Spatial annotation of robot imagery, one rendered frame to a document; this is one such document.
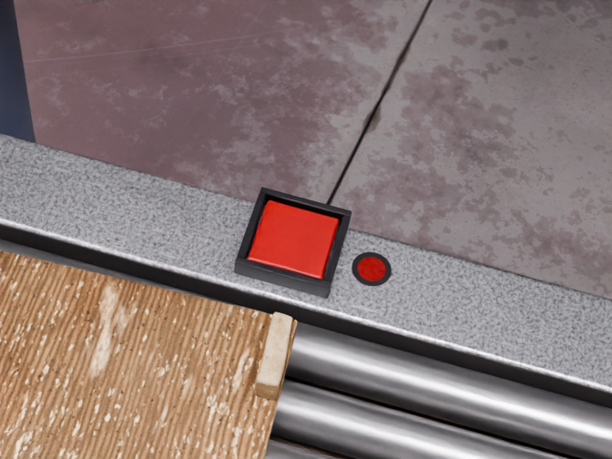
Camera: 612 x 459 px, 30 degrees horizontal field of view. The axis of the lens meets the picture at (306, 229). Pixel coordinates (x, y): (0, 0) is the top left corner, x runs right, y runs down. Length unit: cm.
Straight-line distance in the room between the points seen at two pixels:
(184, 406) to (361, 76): 151
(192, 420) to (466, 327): 23
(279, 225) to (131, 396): 19
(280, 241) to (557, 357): 23
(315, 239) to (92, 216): 18
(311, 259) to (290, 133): 127
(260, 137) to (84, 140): 32
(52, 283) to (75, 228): 7
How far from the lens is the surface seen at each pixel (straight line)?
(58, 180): 95
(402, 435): 84
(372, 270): 91
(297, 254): 89
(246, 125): 216
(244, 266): 88
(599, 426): 88
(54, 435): 81
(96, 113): 217
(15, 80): 144
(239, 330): 84
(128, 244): 91
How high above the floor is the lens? 168
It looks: 56 degrees down
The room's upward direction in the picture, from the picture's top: 10 degrees clockwise
